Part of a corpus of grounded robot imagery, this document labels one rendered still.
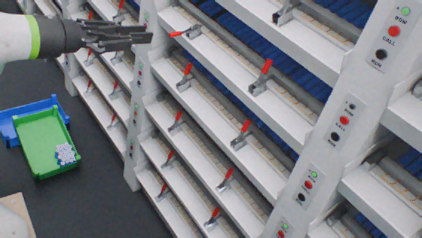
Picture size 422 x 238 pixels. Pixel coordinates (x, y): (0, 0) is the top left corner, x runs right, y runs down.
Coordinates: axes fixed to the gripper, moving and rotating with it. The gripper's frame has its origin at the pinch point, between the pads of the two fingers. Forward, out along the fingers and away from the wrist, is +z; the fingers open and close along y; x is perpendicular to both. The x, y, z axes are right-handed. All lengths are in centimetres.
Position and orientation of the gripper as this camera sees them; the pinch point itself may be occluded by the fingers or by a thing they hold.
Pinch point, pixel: (136, 35)
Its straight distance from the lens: 102.3
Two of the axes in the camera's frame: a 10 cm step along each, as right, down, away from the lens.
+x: 2.8, -8.1, -5.2
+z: 7.9, -1.1, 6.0
